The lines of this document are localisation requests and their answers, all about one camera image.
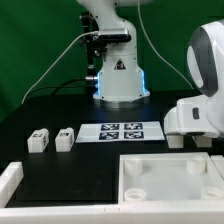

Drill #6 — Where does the white U-shaped obstacle fence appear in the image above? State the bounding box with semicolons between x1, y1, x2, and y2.
0;155;224;224

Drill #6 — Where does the silver camera on base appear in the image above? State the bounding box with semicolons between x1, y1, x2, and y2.
97;29;131;43

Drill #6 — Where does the white cable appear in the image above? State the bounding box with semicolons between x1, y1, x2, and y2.
21;0;194;105

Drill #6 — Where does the white marker sheet with tags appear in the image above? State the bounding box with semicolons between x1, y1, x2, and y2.
76;121;165;143

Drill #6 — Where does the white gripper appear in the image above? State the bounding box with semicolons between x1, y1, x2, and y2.
164;95;224;138

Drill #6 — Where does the black cable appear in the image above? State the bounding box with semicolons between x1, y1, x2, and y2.
25;77;99;101

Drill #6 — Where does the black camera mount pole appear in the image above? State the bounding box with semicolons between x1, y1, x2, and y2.
79;11;108;82

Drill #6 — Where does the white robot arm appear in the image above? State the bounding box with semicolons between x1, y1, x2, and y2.
77;0;224;138

